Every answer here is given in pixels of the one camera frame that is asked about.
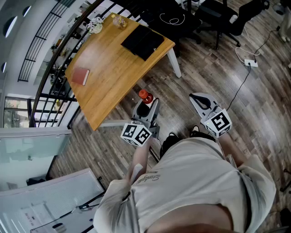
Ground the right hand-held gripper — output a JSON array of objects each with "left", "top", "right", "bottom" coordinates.
[{"left": 189, "top": 91, "right": 233, "bottom": 139}]

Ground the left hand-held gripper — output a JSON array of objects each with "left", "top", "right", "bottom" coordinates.
[{"left": 120, "top": 97, "right": 161, "bottom": 147}]

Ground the small red-capped bottle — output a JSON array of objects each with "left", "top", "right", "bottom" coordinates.
[{"left": 138, "top": 89, "right": 155, "bottom": 105}]

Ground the person's left forearm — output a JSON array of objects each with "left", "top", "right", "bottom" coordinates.
[{"left": 125, "top": 136, "right": 153, "bottom": 184}]

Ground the person's right forearm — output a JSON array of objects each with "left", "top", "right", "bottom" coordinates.
[{"left": 217, "top": 133, "right": 249, "bottom": 168}]

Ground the person's right black shoe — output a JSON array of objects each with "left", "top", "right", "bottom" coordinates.
[{"left": 190, "top": 124, "right": 201, "bottom": 138}]

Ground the person's black shoe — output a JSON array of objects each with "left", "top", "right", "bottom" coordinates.
[
  {"left": 190, "top": 124, "right": 201, "bottom": 138},
  {"left": 159, "top": 132, "right": 180, "bottom": 159}
]

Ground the person's left black shoe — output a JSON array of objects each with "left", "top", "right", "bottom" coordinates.
[{"left": 159, "top": 132, "right": 180, "bottom": 159}]

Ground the wooden table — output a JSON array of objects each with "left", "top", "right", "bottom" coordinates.
[{"left": 65, "top": 12, "right": 182, "bottom": 132}]

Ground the red book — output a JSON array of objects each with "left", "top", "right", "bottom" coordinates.
[{"left": 71, "top": 68, "right": 90, "bottom": 86}]

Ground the person's white t-shirt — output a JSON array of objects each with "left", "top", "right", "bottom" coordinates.
[{"left": 93, "top": 136, "right": 277, "bottom": 233}]

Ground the black desk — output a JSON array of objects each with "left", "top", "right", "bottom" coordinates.
[{"left": 140, "top": 0, "right": 202, "bottom": 57}]

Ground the black office chair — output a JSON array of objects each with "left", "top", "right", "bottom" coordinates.
[{"left": 195, "top": 0, "right": 271, "bottom": 50}]

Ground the clear jar with yellow contents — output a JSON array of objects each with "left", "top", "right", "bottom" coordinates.
[{"left": 112, "top": 15, "right": 127, "bottom": 30}]

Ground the white flower bouquet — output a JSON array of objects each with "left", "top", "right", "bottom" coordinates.
[{"left": 85, "top": 17, "right": 104, "bottom": 35}]

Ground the black metal railing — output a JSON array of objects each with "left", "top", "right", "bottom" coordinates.
[{"left": 17, "top": 0, "right": 146, "bottom": 128}]

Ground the frosted glass partition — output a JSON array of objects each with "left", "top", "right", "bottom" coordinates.
[{"left": 0, "top": 127, "right": 72, "bottom": 192}]

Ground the white board panel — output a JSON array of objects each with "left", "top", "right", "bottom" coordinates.
[{"left": 0, "top": 167, "right": 106, "bottom": 233}]

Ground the long black power cable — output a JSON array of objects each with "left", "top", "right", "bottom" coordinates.
[{"left": 226, "top": 65, "right": 252, "bottom": 111}]

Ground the white floor cable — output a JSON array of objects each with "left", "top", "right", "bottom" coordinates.
[{"left": 234, "top": 46, "right": 261, "bottom": 63}]

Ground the white coiled cable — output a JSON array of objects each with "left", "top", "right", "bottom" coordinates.
[{"left": 159, "top": 13, "right": 186, "bottom": 26}]

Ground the thin black cable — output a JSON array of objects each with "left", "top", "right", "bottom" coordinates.
[{"left": 253, "top": 25, "right": 281, "bottom": 62}]

